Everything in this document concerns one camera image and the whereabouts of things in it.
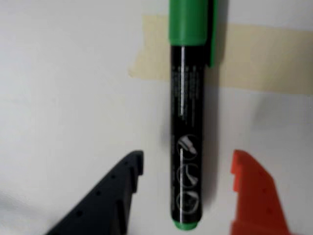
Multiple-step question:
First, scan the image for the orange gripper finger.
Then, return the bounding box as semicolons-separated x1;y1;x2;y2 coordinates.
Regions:
229;149;298;235

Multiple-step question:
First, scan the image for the navy gripper finger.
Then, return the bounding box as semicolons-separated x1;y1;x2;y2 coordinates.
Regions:
45;149;145;235

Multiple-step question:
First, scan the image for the green capped black marker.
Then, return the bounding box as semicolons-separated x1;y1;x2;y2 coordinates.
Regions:
168;0;218;231

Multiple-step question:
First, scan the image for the long beige masking tape strip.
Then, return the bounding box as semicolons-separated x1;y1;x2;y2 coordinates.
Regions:
128;15;313;95

